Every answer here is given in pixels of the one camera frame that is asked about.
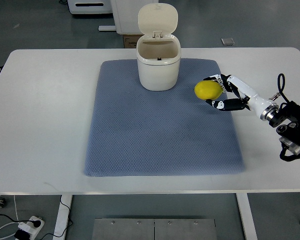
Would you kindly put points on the white table leg left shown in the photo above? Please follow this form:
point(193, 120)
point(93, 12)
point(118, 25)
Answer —
point(62, 220)

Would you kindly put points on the white cabinet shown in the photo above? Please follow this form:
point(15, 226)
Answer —
point(125, 15)

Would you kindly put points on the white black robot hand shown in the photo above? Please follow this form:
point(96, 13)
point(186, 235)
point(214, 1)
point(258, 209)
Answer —
point(246, 98)

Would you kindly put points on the white table leg right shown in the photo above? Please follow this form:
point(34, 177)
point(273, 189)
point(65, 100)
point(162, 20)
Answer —
point(246, 216)

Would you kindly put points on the white table leg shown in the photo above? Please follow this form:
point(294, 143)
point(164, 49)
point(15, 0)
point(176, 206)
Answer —
point(246, 216)
point(62, 220)

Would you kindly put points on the white trash bin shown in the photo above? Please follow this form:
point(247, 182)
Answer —
point(158, 51)

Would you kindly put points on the white power strip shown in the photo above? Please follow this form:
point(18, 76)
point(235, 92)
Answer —
point(33, 226)

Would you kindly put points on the white machine with slot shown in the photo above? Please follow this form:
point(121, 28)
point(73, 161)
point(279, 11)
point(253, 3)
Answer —
point(91, 7)

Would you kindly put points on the cardboard box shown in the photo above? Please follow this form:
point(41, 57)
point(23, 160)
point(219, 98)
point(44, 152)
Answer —
point(130, 40)

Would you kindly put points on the yellow lemon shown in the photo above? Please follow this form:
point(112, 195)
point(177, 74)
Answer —
point(208, 90)

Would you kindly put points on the grey floor socket plate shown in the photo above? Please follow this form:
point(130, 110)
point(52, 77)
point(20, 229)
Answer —
point(227, 41)

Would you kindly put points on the blue textured mat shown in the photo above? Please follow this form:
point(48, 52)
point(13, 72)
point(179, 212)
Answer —
point(137, 132)

